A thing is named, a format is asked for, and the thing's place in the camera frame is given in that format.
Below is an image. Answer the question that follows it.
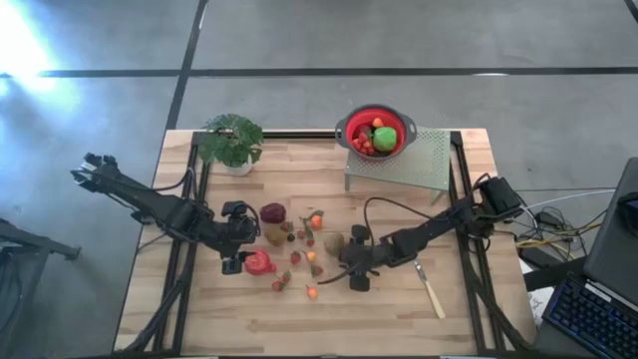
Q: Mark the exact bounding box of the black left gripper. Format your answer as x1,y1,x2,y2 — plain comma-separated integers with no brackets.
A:
203,218,260,276

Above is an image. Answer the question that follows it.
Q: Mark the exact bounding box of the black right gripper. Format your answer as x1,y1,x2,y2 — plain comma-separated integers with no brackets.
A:
341,237,398,294

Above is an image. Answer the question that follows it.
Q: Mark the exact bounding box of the brown kiwi fruit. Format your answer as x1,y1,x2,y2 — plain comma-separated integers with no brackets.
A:
323,232,346,258
262,221,290,248

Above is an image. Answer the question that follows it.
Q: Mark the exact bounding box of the green perforated metal shelf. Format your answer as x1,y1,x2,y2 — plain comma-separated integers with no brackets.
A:
343,126,454,204

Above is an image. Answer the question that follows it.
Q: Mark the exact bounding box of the green apple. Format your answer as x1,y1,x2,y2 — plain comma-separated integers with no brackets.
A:
372,126,399,154

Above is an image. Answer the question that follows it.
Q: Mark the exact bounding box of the red collapsible colander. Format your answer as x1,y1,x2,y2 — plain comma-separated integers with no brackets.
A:
333,103,418,164

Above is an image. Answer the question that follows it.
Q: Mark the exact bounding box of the dark maroon fruit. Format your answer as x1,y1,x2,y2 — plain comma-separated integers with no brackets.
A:
259,201,287,225

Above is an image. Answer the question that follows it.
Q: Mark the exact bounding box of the large red tomato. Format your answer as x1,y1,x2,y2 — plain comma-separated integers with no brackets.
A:
243,248,278,277

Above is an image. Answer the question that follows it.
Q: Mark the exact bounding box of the orange tangerine with leaf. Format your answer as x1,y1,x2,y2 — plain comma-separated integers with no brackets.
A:
298,209,326,231

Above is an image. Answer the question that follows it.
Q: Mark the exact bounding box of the green plant in white pot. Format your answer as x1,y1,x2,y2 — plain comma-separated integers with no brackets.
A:
197,113,265,177

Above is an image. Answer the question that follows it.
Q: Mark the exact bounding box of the black power brick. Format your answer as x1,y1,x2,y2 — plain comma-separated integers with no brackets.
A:
518,246,549,269

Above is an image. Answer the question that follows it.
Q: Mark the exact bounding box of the white paper sheet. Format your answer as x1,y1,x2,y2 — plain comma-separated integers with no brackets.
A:
526,286,549,328

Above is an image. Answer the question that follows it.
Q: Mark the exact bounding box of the black side desk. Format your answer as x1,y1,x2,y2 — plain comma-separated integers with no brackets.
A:
522,256,589,293

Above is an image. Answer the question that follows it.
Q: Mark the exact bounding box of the small black power adapter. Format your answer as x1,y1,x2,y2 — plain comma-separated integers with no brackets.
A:
536,210,562,228

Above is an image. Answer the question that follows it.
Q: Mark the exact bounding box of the black metal cart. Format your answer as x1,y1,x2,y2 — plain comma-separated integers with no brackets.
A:
0,217,82,359

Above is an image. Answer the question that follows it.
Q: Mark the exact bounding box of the black laptop computer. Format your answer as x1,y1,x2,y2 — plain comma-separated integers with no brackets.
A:
540,157,638,359

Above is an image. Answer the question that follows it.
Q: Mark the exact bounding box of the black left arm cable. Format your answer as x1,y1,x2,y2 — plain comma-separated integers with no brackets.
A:
242,202,262,236

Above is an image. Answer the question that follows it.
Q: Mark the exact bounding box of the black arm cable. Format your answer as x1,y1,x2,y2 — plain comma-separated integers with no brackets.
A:
363,196,440,241
242,202,262,236

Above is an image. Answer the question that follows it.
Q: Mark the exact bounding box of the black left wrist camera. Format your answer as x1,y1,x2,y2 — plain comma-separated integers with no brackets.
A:
220,199,250,220

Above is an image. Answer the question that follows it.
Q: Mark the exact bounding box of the knife with cream handle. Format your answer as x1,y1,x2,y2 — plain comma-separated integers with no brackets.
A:
412,258,448,320

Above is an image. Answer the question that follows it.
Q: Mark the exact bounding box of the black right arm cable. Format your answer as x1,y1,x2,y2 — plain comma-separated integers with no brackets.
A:
363,196,440,241

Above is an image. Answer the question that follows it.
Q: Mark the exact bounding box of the black aluminium rig frame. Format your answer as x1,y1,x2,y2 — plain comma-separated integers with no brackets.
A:
114,130,537,356

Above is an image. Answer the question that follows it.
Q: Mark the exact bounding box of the yellow cable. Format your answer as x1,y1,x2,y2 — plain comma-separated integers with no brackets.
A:
515,221,607,249

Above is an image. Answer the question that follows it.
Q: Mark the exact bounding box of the white cable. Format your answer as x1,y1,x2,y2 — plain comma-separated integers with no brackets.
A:
522,187,617,210

